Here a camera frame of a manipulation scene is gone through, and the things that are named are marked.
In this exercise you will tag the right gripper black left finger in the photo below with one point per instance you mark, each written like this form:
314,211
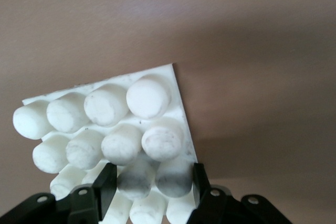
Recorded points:
105,190

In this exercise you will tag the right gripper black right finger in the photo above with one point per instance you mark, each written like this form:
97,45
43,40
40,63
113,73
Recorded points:
202,195

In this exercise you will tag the white studded base plate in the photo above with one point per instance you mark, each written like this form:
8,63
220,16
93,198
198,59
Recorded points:
118,119

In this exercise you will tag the brown table cover sheet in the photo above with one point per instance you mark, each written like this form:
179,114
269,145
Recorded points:
168,24

